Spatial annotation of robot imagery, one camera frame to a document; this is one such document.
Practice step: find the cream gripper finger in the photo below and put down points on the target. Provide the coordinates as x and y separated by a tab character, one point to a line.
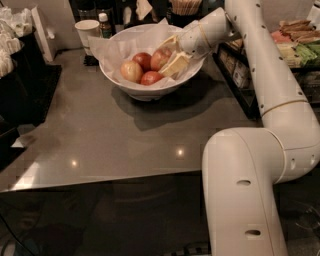
171	43
173	64

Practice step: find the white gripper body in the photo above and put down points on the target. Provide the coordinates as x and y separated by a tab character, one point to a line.
194	40

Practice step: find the red apple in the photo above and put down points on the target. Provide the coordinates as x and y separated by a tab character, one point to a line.
159	58
151	77
144	60

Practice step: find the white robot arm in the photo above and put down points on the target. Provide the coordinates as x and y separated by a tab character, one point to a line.
240	166

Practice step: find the yellow-red apple front left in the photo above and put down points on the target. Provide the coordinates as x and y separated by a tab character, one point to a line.
131	71

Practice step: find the white ceramic bowl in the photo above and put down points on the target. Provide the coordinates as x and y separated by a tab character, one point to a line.
150	90

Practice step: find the white paper bowl liner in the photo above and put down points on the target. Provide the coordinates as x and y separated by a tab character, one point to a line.
133	43

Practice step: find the black cup of stirrers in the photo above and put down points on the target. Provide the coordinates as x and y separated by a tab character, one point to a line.
184	11

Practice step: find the small glass sauce bottle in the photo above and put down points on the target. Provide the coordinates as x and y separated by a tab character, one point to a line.
105	27

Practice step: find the white paper cup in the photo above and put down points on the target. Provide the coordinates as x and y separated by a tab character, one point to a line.
86	29

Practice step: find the black rubber mat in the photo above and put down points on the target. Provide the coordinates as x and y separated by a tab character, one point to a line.
45	87

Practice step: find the black container with napkins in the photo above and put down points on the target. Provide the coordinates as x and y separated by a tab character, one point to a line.
21	65

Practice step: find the black wire condiment rack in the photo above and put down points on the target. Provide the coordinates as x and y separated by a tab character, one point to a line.
231	60

